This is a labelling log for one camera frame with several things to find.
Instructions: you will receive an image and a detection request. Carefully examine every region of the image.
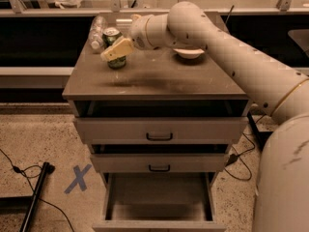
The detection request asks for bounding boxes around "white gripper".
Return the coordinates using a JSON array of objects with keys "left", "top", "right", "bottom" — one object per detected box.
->
[{"left": 100, "top": 14, "right": 152, "bottom": 62}]

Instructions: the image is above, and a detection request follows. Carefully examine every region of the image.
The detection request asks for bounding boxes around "green soda can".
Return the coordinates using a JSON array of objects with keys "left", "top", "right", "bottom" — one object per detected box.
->
[{"left": 101, "top": 27, "right": 127, "bottom": 71}]

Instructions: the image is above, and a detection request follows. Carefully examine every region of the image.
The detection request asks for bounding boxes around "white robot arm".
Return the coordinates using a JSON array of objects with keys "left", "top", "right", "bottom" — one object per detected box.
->
[{"left": 101, "top": 1, "right": 309, "bottom": 232}]

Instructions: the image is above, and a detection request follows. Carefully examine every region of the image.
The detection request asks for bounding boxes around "top drawer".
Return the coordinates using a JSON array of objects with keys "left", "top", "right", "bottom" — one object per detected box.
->
[{"left": 70, "top": 100, "right": 250, "bottom": 145}]

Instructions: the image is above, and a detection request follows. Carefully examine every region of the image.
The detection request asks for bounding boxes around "drawer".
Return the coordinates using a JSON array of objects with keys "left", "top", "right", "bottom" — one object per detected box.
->
[
  {"left": 70, "top": 100, "right": 250, "bottom": 145},
  {"left": 91, "top": 145, "right": 228, "bottom": 173},
  {"left": 93, "top": 173, "right": 226, "bottom": 232}
]

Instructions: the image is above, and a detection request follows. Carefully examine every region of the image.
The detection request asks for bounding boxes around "grey drawer cabinet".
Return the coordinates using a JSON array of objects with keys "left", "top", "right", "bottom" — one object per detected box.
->
[{"left": 63, "top": 46, "right": 251, "bottom": 232}]

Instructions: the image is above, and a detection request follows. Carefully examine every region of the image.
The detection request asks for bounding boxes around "middle drawer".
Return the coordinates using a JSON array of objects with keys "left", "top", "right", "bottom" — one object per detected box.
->
[{"left": 91, "top": 145, "right": 228, "bottom": 173}]

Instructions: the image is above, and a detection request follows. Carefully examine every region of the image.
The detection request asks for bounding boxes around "bottom drawer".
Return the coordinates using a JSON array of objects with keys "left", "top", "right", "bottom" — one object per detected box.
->
[{"left": 93, "top": 173, "right": 226, "bottom": 232}]

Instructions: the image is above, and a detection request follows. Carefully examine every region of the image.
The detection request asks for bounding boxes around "clear plastic bottle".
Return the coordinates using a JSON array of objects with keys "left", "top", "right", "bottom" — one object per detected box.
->
[{"left": 88, "top": 15, "right": 107, "bottom": 52}]

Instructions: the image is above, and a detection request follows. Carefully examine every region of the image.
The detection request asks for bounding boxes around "white bowl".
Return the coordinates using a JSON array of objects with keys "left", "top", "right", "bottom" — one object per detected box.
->
[{"left": 174, "top": 48, "right": 204, "bottom": 60}]

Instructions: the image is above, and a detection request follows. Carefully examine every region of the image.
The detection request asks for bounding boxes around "blue tape cross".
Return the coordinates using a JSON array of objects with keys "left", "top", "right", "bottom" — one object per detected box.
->
[{"left": 65, "top": 164, "right": 92, "bottom": 194}]

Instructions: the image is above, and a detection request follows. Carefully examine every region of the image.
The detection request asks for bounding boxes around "black tripod leg left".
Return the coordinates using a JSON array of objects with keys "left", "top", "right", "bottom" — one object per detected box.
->
[{"left": 19, "top": 162, "right": 54, "bottom": 232}]

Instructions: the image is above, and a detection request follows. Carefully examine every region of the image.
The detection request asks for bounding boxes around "black tripod leg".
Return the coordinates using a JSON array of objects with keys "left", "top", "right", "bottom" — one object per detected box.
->
[
  {"left": 247, "top": 113, "right": 272, "bottom": 150},
  {"left": 19, "top": 162, "right": 54, "bottom": 232}
]

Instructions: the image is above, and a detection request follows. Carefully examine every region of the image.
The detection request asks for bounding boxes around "metal railing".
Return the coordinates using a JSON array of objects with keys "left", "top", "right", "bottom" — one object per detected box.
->
[{"left": 0, "top": 0, "right": 309, "bottom": 17}]

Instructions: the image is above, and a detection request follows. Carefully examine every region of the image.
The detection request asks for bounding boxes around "black tripod leg right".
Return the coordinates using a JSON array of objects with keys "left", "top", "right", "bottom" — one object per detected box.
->
[{"left": 247, "top": 113, "right": 272, "bottom": 150}]

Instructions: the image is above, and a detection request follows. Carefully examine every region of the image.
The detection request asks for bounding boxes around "black cable right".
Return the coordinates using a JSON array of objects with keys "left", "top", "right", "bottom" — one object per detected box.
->
[{"left": 223, "top": 113, "right": 268, "bottom": 182}]

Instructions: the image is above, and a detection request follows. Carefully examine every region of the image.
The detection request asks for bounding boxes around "black cable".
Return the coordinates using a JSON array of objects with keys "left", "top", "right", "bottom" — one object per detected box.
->
[
  {"left": 223, "top": 113, "right": 268, "bottom": 182},
  {"left": 0, "top": 148, "right": 75, "bottom": 232}
]

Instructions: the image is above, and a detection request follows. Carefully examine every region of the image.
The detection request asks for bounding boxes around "black cable left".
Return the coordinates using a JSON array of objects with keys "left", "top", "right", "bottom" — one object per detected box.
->
[{"left": 0, "top": 148, "right": 75, "bottom": 232}]

